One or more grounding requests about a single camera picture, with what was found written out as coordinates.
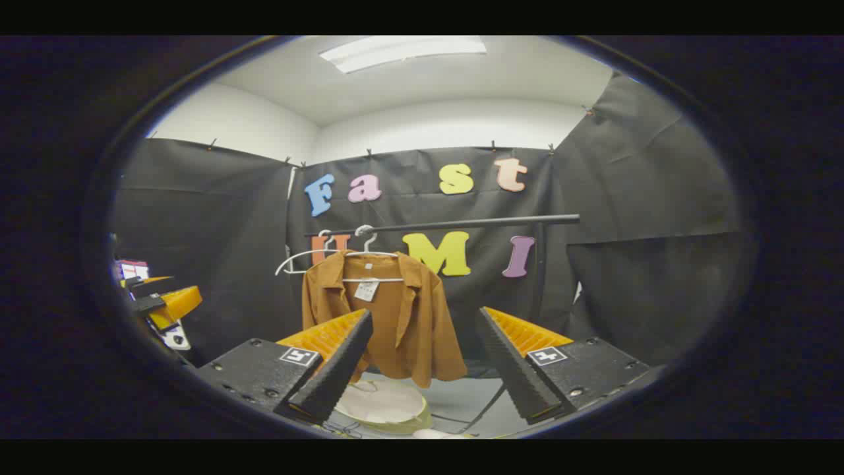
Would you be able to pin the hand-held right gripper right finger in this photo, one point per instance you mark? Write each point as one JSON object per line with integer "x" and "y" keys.
{"x": 515, "y": 373}

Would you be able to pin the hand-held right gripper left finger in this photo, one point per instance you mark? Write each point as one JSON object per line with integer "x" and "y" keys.
{"x": 335, "y": 377}

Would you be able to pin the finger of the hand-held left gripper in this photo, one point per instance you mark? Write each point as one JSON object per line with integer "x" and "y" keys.
{"x": 148, "y": 282}
{"x": 175, "y": 305}

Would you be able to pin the white fabric laundry hamper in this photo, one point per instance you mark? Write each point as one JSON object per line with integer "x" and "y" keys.
{"x": 386, "y": 402}

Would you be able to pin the brown shirt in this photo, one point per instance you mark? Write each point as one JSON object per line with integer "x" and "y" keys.
{"x": 422, "y": 316}

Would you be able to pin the white clothes hanger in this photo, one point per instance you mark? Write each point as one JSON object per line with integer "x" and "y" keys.
{"x": 290, "y": 258}
{"x": 389, "y": 280}

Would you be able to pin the lit display screen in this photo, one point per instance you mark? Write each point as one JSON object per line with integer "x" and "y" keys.
{"x": 132, "y": 269}

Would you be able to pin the ceiling light panel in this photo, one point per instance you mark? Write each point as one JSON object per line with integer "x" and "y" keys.
{"x": 402, "y": 51}

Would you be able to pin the black clothes rail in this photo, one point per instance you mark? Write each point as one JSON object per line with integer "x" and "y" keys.
{"x": 461, "y": 224}

